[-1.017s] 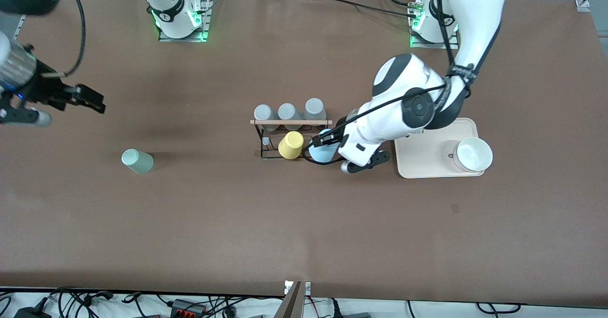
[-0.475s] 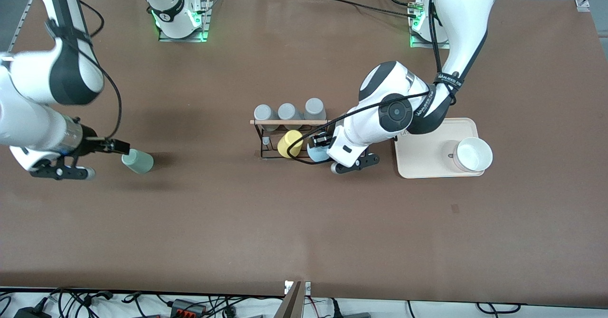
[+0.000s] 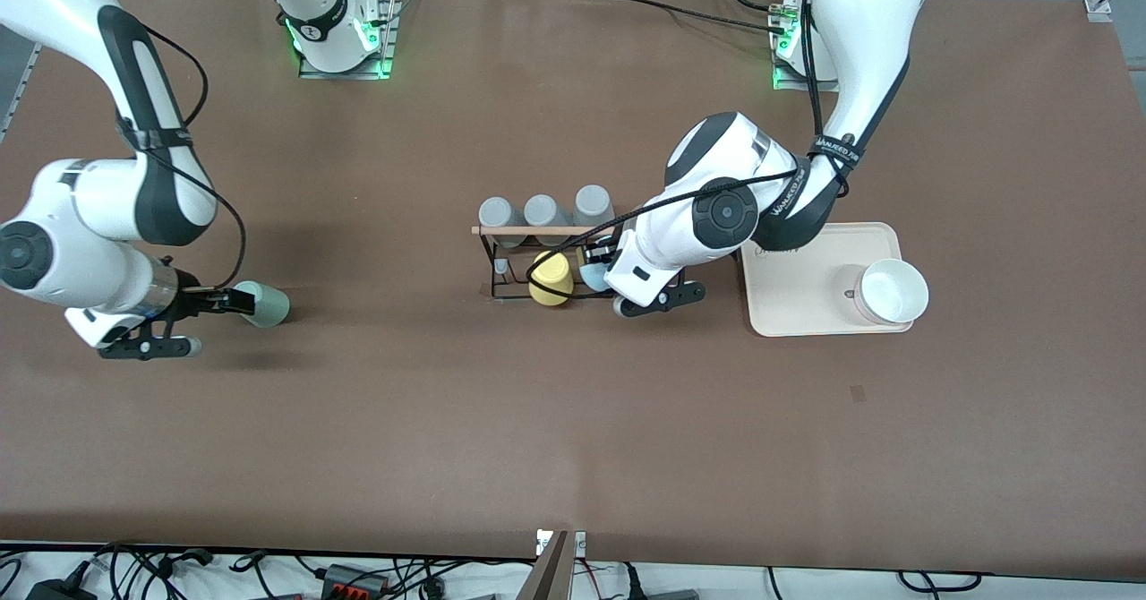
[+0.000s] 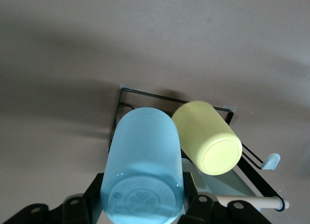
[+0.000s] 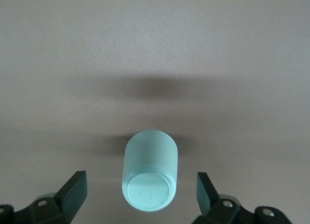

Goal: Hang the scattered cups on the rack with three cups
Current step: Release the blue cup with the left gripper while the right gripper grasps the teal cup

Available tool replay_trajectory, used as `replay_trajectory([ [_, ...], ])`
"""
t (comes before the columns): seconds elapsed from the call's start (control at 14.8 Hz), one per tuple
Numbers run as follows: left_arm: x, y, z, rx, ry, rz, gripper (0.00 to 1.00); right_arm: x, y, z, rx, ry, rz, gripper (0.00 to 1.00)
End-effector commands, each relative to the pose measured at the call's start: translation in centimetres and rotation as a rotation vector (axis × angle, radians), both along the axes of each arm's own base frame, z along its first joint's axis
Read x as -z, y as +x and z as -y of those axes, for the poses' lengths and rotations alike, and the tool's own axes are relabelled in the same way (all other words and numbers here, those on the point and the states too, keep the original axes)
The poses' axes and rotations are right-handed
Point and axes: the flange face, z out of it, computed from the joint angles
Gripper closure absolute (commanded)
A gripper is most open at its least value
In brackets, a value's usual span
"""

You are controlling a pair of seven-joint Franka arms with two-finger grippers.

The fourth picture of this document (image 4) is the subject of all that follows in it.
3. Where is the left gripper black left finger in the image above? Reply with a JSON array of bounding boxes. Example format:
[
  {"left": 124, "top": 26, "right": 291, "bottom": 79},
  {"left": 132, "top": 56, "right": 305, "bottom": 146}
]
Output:
[{"left": 0, "top": 172, "right": 107, "bottom": 224}]

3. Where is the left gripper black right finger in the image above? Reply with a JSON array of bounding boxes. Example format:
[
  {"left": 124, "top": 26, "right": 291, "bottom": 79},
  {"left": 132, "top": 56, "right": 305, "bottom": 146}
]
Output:
[{"left": 178, "top": 172, "right": 270, "bottom": 224}]

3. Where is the light blue cup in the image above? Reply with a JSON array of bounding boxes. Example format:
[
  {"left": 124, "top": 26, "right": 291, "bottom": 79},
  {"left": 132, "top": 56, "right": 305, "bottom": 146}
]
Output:
[{"left": 100, "top": 107, "right": 185, "bottom": 224}]

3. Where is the grey cup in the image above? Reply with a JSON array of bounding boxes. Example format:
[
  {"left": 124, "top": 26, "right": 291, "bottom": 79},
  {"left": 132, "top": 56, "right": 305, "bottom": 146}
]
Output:
[{"left": 181, "top": 158, "right": 263, "bottom": 198}]

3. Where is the yellow cup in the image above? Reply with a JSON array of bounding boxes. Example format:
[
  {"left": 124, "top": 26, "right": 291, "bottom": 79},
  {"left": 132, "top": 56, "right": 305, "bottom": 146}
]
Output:
[{"left": 171, "top": 100, "right": 244, "bottom": 177}]

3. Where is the black wire cup rack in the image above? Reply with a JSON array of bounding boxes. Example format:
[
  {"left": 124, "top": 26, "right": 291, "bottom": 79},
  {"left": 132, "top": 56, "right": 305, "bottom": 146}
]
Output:
[{"left": 106, "top": 87, "right": 291, "bottom": 213}]

